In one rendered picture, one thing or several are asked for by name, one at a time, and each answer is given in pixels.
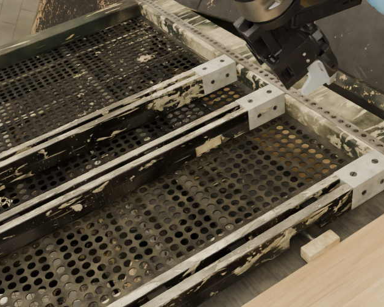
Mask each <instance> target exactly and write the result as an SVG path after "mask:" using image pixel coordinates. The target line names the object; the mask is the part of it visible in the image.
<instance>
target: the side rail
mask: <svg viewBox="0 0 384 307"><path fill-rule="evenodd" d="M137 15H140V13H139V9H138V3H137V2H135V1H134V0H124V1H121V2H118V3H116V4H113V5H110V6H108V7H104V8H103V9H99V10H97V11H94V12H91V13H88V14H86V15H83V16H80V17H78V18H74V19H72V20H69V21H67V22H64V23H61V24H58V25H56V26H53V27H50V28H48V29H45V30H42V31H39V32H37V33H34V34H32V35H28V36H26V37H23V38H20V39H18V40H15V41H12V42H10V43H7V44H4V45H2V46H0V68H2V67H4V66H7V65H10V64H12V63H15V62H18V61H20V60H23V59H25V58H28V57H31V56H33V55H35V54H39V53H41V52H43V51H47V50H48V49H52V48H54V47H56V46H60V45H61V44H64V43H67V42H69V41H72V40H75V39H77V38H80V37H83V36H85V35H88V34H91V33H93V32H96V31H98V30H101V29H104V28H106V27H108V26H112V25H114V24H117V23H120V22H121V21H125V20H127V19H129V18H133V17H134V16H137Z"/></svg>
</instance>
